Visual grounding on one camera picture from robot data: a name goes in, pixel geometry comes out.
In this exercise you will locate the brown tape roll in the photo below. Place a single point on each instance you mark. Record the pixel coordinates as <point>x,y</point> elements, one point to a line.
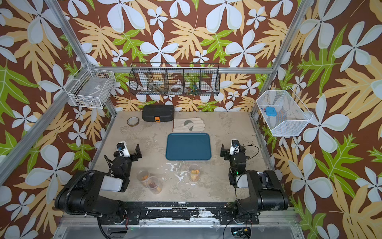
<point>133,121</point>

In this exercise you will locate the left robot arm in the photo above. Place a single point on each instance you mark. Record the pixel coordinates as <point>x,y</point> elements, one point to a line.
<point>80,196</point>

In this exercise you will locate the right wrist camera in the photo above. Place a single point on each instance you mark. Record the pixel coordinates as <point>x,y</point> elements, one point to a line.
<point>235,147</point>

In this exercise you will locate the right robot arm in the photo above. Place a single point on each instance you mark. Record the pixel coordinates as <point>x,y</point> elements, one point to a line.
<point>265,190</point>

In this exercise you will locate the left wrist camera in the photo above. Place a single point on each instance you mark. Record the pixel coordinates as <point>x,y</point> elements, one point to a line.
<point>122,149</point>

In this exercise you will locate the clear jar with cookies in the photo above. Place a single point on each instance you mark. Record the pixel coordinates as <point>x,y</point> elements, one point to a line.
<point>194,171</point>

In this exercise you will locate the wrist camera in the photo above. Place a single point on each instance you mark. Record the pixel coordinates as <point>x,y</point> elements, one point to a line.
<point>122,149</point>
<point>235,147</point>

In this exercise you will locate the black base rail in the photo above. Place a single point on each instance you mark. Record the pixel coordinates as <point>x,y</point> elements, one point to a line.
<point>223,213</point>

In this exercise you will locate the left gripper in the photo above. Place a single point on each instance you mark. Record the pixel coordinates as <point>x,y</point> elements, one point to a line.
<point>139,155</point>

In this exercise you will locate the black wire basket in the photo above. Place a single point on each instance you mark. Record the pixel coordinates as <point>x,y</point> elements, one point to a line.
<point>179,79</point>

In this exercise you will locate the clear jar brown cookies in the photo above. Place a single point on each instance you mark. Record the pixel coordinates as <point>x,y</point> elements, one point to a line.
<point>154,185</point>

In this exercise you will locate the black tool case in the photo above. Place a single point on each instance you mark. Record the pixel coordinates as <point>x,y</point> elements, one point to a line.
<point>158,113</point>

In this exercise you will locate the white wire basket left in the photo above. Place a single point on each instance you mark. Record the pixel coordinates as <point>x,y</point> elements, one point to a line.
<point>90,87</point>

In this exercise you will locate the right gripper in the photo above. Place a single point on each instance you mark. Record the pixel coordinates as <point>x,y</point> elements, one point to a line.
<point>223,151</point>

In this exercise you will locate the white wire basket right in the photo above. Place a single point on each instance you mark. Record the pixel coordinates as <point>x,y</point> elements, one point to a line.
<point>292,114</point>

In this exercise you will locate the teal plastic tray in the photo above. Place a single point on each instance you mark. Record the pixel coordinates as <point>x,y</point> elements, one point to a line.
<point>188,147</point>

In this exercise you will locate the clear jar orange cookies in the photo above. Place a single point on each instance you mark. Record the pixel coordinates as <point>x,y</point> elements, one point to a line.
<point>142,177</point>

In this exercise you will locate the blue object in basket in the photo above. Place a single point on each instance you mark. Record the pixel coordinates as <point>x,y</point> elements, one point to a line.
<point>270,111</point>

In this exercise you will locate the white wire basket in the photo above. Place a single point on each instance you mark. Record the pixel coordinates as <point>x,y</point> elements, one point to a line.
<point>90,87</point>
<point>292,114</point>

